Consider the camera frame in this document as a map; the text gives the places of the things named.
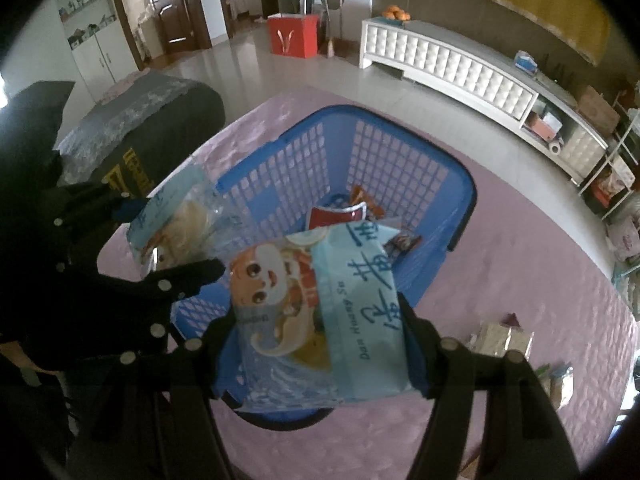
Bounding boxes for blue plastic basket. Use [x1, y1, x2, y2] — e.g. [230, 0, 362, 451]
[170, 105, 476, 432]

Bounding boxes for white metal rack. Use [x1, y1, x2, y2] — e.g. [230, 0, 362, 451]
[579, 105, 640, 222]

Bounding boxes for boxes in cabinet shelf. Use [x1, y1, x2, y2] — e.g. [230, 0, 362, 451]
[525, 110, 566, 142]

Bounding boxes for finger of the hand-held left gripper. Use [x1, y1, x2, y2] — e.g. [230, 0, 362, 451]
[50, 180, 151, 227]
[92, 257, 227, 358]

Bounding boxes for clear pastry packet blue top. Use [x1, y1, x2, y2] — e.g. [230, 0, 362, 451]
[125, 167, 242, 281]

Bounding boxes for cardboard box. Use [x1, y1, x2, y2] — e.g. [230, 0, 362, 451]
[577, 86, 622, 134]

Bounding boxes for red and white snack packet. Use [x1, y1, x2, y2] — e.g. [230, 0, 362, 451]
[306, 195, 372, 234]

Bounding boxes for light blue cartoon snack packet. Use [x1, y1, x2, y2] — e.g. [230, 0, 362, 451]
[227, 225, 416, 413]

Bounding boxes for dark cap with yellow text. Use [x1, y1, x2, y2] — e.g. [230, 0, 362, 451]
[54, 70, 227, 202]

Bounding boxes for white tufted TV cabinet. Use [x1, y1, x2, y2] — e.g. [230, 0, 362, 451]
[359, 16, 612, 186]

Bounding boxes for pale blue packet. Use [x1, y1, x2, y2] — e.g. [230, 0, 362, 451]
[537, 362, 574, 412]

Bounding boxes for dark bottles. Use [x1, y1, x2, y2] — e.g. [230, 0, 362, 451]
[542, 56, 573, 83]

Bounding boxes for orange brown snack packet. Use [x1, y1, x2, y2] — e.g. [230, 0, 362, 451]
[349, 185, 387, 221]

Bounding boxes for dark small candy packet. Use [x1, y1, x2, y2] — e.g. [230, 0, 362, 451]
[382, 232, 424, 257]

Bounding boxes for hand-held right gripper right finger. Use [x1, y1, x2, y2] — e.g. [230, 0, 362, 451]
[395, 292, 583, 480]

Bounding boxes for brown wooden door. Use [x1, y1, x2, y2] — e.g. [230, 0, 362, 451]
[107, 0, 212, 57]

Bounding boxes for white display cabinet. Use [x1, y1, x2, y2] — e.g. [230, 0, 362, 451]
[53, 0, 145, 107]

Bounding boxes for pink tablecloth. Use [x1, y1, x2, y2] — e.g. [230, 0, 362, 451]
[95, 85, 638, 480]

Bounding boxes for broom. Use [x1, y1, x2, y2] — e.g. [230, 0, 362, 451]
[322, 0, 338, 58]

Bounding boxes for small silver can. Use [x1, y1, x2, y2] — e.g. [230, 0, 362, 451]
[465, 321, 508, 357]

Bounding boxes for red box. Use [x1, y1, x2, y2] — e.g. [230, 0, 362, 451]
[267, 12, 321, 57]

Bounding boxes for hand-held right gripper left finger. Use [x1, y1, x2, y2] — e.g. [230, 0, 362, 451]
[70, 307, 242, 480]

